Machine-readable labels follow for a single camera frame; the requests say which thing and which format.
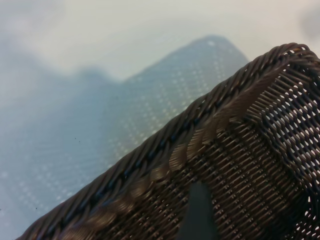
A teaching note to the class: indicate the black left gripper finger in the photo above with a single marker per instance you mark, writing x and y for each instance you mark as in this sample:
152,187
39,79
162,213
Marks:
198,215

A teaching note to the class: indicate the dark brown wicker basket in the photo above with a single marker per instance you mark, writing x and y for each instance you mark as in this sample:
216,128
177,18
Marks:
250,162

